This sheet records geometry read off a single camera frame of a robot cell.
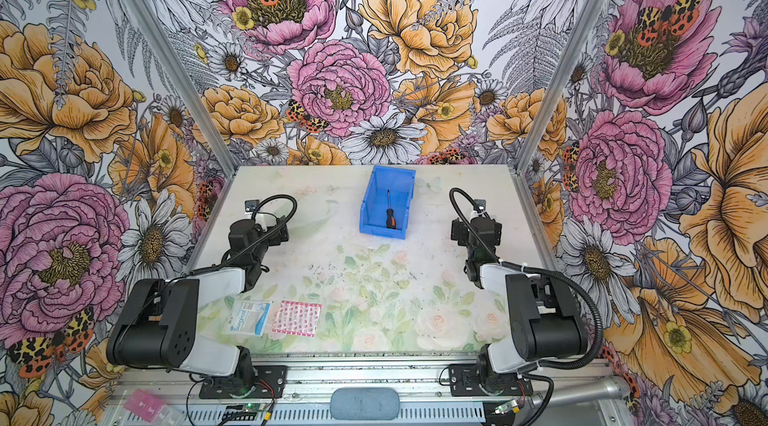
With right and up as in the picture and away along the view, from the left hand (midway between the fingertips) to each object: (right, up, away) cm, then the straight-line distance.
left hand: (269, 225), depth 94 cm
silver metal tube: (+89, -35, -23) cm, 99 cm away
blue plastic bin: (+41, +12, +23) cm, 49 cm away
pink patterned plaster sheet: (+12, -25, -9) cm, 29 cm away
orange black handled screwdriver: (+37, +1, +9) cm, 38 cm away
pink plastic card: (-19, -39, -24) cm, 49 cm away
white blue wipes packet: (-2, -25, -9) cm, 26 cm away
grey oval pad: (+32, -38, -25) cm, 55 cm away
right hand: (+63, 0, +1) cm, 63 cm away
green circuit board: (+3, -42, -22) cm, 47 cm away
